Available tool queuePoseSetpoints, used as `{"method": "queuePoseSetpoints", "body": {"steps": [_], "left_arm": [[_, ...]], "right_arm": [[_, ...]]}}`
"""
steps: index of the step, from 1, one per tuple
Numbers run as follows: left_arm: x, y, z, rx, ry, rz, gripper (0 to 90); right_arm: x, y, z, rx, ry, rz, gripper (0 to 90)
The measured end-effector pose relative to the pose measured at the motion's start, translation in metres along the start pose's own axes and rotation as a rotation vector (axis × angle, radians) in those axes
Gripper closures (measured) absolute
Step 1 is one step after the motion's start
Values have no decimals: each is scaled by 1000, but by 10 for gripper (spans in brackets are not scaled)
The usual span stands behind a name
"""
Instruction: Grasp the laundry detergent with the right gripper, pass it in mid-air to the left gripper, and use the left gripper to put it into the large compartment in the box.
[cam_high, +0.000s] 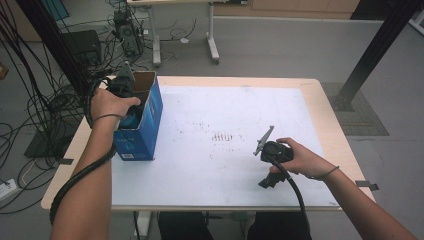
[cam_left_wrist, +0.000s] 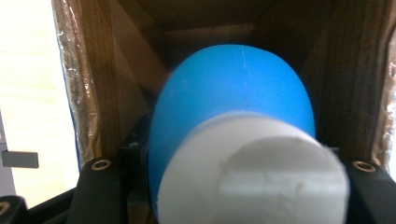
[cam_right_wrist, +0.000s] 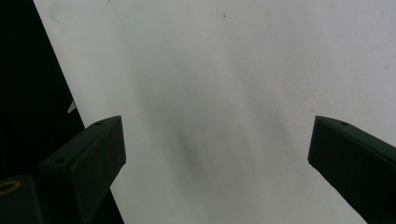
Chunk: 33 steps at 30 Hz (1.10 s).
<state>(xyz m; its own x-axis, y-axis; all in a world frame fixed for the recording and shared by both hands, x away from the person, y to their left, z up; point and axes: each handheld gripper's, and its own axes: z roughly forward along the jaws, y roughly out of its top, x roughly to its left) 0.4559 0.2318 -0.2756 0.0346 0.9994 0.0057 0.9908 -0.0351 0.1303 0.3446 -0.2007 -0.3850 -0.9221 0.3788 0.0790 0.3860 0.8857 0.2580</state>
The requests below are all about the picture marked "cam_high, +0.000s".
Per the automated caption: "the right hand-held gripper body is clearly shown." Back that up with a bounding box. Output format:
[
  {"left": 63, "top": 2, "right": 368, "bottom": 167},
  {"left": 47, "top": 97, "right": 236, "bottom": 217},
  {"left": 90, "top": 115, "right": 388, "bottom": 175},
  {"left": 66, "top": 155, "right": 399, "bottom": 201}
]
[{"left": 253, "top": 125, "right": 295, "bottom": 165}]

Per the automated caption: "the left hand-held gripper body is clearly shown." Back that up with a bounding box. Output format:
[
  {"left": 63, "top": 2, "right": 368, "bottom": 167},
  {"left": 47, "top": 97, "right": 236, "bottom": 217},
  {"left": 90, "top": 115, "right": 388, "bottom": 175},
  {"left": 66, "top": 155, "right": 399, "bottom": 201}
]
[{"left": 108, "top": 61, "right": 136, "bottom": 99}]

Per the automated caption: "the blue bottle with white cap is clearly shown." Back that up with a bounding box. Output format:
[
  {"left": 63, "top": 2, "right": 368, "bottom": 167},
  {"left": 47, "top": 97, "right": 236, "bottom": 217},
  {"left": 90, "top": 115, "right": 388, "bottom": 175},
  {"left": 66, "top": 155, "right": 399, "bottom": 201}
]
[{"left": 119, "top": 105, "right": 145, "bottom": 130}]

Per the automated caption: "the blue cardboard box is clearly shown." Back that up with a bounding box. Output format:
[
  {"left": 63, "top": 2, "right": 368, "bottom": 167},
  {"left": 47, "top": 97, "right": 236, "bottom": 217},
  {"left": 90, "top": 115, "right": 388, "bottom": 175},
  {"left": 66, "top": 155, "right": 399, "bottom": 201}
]
[{"left": 111, "top": 70, "right": 164, "bottom": 162}]

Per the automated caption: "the person's left hand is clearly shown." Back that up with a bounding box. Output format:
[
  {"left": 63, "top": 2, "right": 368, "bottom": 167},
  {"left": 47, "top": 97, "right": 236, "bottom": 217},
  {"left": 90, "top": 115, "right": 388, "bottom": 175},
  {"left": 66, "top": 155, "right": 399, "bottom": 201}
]
[{"left": 90, "top": 88, "right": 142, "bottom": 130}]

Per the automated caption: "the person's right hand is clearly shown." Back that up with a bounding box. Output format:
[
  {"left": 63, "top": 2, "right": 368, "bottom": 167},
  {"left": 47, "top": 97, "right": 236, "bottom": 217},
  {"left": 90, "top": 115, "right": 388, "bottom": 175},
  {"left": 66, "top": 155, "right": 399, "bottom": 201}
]
[{"left": 269, "top": 137, "right": 330, "bottom": 180}]

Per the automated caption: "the person's right leg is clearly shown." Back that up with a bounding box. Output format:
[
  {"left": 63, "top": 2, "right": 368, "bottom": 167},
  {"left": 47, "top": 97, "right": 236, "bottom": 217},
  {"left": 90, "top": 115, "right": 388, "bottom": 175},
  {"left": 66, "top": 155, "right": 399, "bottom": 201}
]
[{"left": 246, "top": 211, "right": 313, "bottom": 240}]

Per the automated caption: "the person's leg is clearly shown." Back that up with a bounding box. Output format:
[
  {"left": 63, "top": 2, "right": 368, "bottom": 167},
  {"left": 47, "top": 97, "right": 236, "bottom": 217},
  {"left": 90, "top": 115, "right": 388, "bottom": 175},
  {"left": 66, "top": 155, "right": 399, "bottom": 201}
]
[
  {"left": 158, "top": 211, "right": 214, "bottom": 240},
  {"left": 246, "top": 211, "right": 313, "bottom": 240}
]

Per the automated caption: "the white paper mat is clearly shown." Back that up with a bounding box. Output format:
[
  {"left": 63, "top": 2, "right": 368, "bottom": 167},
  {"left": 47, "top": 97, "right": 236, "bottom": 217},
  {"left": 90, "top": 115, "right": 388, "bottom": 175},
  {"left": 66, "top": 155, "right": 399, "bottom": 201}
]
[{"left": 111, "top": 85, "right": 341, "bottom": 208}]

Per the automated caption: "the black computer tower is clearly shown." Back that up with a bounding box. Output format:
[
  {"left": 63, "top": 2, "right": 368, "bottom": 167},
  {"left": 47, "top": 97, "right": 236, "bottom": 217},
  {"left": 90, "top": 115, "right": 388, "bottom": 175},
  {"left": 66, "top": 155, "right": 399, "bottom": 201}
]
[{"left": 113, "top": 9, "right": 144, "bottom": 58}]

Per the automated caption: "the black box on floor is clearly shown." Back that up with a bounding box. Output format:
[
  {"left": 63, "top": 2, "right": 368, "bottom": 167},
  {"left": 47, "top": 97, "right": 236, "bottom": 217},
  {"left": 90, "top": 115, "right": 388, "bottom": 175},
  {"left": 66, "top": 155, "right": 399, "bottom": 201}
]
[{"left": 61, "top": 29, "right": 103, "bottom": 68}]

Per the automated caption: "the black metal stand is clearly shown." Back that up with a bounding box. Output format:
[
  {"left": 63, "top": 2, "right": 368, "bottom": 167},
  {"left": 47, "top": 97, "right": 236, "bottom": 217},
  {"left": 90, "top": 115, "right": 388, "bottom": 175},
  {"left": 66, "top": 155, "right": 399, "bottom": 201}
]
[
  {"left": 328, "top": 0, "right": 424, "bottom": 112},
  {"left": 14, "top": 0, "right": 95, "bottom": 98}
]

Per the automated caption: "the person's left leg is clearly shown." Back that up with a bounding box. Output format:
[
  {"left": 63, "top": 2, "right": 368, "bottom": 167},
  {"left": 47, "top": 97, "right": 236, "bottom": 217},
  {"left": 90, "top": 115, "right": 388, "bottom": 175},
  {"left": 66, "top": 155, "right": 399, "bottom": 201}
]
[{"left": 158, "top": 211, "right": 214, "bottom": 240}]

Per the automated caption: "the black floor mat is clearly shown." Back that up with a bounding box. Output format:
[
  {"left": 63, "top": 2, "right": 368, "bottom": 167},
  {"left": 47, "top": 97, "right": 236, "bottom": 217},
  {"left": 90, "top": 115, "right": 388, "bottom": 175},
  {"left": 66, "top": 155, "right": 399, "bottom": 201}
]
[{"left": 23, "top": 128, "right": 81, "bottom": 159}]

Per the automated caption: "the white table leg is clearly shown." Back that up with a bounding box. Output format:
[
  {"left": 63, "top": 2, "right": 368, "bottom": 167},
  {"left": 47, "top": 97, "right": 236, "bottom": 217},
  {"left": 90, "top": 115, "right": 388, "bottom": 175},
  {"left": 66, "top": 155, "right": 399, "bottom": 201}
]
[{"left": 134, "top": 210, "right": 158, "bottom": 240}]

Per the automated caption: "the white power strip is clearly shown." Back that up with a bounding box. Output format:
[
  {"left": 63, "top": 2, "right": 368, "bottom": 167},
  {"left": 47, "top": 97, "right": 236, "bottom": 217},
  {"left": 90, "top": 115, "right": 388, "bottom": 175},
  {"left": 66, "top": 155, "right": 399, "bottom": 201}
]
[{"left": 0, "top": 178, "right": 18, "bottom": 203}]

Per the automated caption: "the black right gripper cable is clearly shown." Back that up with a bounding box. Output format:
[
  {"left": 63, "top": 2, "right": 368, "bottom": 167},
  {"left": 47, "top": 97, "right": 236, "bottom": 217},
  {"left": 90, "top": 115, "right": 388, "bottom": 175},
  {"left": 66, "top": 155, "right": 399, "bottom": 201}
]
[{"left": 271, "top": 156, "right": 313, "bottom": 236}]

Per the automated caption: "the thin black wrist strap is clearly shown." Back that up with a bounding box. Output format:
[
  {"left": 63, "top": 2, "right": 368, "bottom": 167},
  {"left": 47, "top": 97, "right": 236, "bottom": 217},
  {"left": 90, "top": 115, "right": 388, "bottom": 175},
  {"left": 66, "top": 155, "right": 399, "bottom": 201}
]
[
  {"left": 306, "top": 165, "right": 340, "bottom": 181},
  {"left": 92, "top": 113, "right": 124, "bottom": 123}
]

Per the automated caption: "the bundle of black floor cables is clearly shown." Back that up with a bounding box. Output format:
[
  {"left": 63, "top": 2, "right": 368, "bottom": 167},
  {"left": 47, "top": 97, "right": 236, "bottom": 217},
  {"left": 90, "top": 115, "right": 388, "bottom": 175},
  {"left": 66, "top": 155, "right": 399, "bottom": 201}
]
[{"left": 0, "top": 0, "right": 113, "bottom": 214}]

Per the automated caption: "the white desk frame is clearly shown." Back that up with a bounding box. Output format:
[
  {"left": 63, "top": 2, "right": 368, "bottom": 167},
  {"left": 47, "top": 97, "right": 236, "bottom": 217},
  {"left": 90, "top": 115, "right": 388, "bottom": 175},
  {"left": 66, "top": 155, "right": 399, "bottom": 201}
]
[{"left": 126, "top": 0, "right": 249, "bottom": 66}]

